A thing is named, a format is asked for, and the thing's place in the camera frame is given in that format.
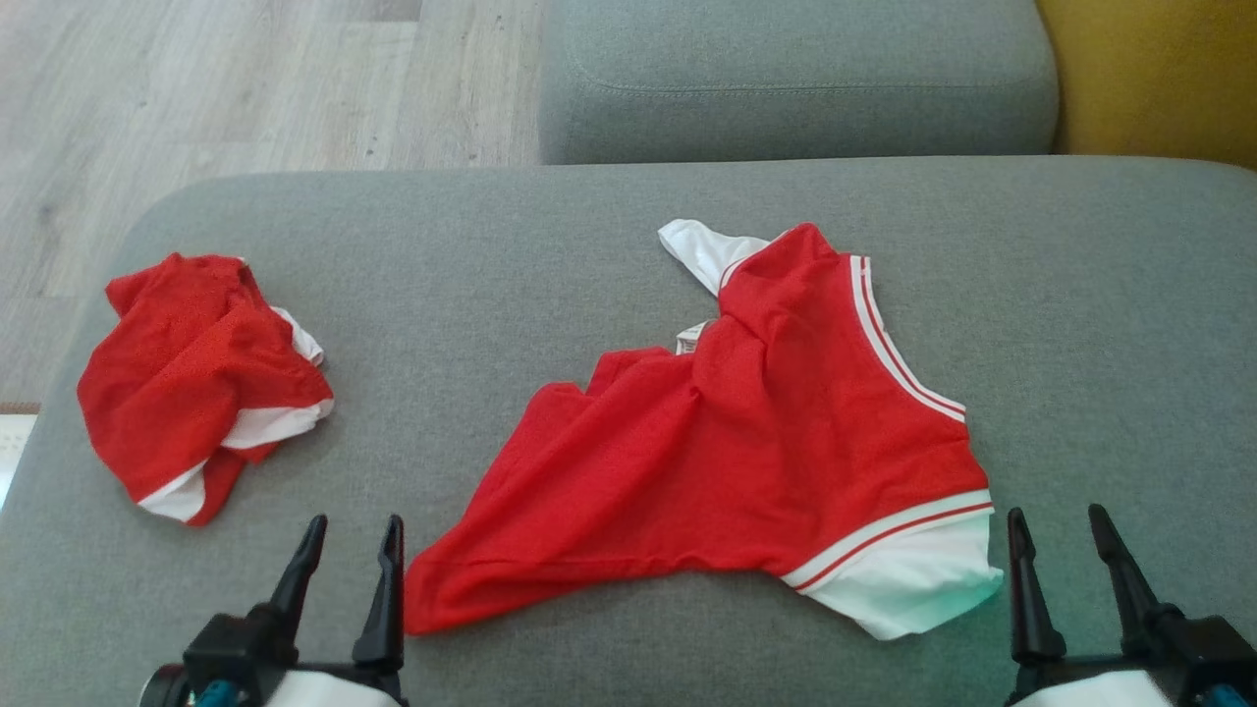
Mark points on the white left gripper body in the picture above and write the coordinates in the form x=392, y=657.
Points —
x=334, y=690

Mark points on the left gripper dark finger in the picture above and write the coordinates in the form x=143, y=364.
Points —
x=302, y=574
x=386, y=609

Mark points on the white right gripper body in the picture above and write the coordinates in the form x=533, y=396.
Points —
x=1080, y=692

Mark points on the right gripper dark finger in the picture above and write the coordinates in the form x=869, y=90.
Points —
x=1129, y=589
x=1031, y=609

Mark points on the red mesh shorts white stripe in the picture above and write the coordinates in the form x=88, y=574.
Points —
x=187, y=383

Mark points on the red shirt with white sleeves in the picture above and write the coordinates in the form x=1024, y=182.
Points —
x=746, y=452

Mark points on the large grey sofa seat cushion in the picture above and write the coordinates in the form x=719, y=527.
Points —
x=628, y=245

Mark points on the mustard yellow cushion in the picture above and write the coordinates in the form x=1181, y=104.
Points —
x=1159, y=69

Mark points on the grey sofa back cushion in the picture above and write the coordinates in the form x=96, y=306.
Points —
x=795, y=79

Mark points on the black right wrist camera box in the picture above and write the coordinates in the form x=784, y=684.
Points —
x=1203, y=653

